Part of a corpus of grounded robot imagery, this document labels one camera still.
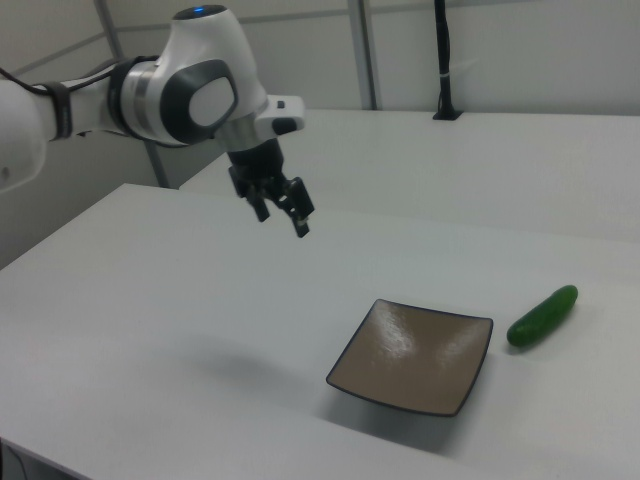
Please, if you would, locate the thin cable under table edge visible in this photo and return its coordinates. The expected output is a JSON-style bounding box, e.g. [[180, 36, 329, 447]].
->
[[0, 440, 27, 480]]

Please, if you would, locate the black strap on arm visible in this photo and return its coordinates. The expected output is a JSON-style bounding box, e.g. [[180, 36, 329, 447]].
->
[[45, 81, 77, 142]]

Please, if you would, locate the square brown ceramic plate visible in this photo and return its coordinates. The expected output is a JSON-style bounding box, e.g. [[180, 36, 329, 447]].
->
[[325, 298, 495, 418]]

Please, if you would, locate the black cable pole with base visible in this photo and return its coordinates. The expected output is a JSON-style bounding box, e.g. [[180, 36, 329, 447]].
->
[[431, 0, 464, 122]]

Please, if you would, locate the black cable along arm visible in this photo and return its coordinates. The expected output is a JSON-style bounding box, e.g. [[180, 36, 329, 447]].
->
[[0, 53, 161, 97]]

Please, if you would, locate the green cucumber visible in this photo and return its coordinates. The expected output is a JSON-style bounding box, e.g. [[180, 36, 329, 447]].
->
[[506, 284, 580, 349]]

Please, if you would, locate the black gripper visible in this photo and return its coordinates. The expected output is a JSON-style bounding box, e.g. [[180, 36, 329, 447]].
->
[[227, 137, 317, 239]]

